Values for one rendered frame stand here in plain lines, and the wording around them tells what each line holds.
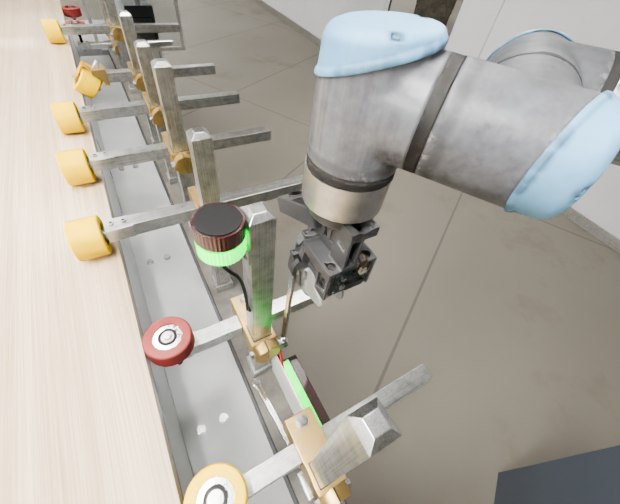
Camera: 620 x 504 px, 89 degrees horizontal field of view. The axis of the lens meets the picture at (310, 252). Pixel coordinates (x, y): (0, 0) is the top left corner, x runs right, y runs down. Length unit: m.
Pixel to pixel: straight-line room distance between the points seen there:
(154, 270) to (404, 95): 0.93
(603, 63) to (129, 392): 0.68
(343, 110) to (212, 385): 0.73
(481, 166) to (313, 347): 1.40
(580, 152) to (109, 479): 0.60
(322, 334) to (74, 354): 1.17
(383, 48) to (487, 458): 1.61
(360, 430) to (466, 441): 1.38
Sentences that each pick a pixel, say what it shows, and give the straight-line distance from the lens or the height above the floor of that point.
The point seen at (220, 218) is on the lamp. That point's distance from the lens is 0.37.
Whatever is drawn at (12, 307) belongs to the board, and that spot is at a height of 0.90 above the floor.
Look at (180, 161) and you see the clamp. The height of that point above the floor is 0.96.
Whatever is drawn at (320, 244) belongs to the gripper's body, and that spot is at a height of 1.15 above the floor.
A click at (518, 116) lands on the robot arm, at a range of 0.25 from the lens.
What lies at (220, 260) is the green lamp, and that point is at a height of 1.14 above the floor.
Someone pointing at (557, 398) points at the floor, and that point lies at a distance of 2.01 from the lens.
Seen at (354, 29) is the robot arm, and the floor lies 1.37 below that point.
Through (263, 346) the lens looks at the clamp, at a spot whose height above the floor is 0.87.
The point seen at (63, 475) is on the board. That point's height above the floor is 0.90.
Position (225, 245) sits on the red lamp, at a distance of 0.36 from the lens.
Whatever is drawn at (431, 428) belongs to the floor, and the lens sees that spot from 1.62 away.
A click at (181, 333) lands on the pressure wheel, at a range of 0.61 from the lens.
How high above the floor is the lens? 1.43
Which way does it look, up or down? 48 degrees down
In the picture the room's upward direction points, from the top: 10 degrees clockwise
